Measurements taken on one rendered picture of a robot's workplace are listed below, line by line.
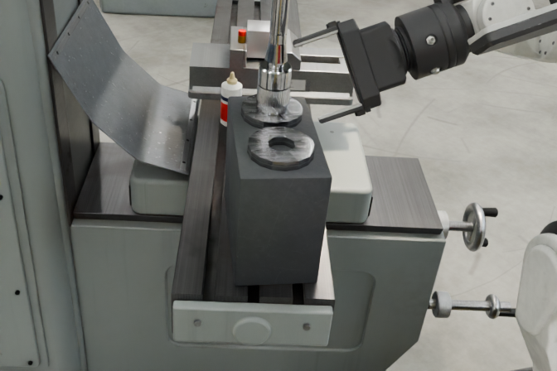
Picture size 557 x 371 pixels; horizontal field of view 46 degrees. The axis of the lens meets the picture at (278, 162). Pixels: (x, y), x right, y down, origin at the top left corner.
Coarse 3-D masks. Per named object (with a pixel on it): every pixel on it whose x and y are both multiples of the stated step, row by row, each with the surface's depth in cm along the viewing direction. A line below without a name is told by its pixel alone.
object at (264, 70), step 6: (264, 60) 93; (264, 66) 92; (288, 66) 92; (264, 72) 91; (270, 72) 91; (276, 72) 91; (282, 72) 91; (288, 72) 91; (270, 78) 91; (276, 78) 91; (282, 78) 91
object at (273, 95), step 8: (264, 80) 92; (272, 80) 91; (280, 80) 91; (288, 80) 92; (264, 88) 92; (272, 88) 92; (280, 88) 92; (288, 88) 93; (264, 96) 93; (272, 96) 92; (280, 96) 93; (288, 96) 94; (256, 104) 95; (264, 104) 93; (272, 104) 93; (280, 104) 93; (264, 112) 94; (272, 112) 94; (280, 112) 94
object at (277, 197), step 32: (256, 96) 98; (256, 128) 93; (288, 128) 91; (256, 160) 86; (288, 160) 85; (320, 160) 88; (256, 192) 84; (288, 192) 85; (320, 192) 86; (256, 224) 87; (288, 224) 88; (320, 224) 89; (256, 256) 90; (288, 256) 91; (320, 256) 92
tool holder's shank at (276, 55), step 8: (272, 0) 87; (280, 0) 86; (288, 0) 87; (272, 8) 87; (280, 8) 87; (288, 8) 87; (272, 16) 88; (280, 16) 87; (272, 24) 88; (280, 24) 88; (272, 32) 89; (280, 32) 89; (272, 40) 89; (280, 40) 89; (272, 48) 90; (280, 48) 90; (272, 56) 90; (280, 56) 90; (272, 64) 91; (280, 64) 91
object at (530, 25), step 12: (528, 12) 31; (540, 12) 31; (552, 12) 31; (504, 24) 30; (516, 24) 30; (528, 24) 31; (540, 24) 31; (552, 24) 31; (480, 36) 31; (492, 36) 30; (504, 36) 30; (516, 36) 31; (528, 36) 32; (480, 48) 31; (492, 48) 32
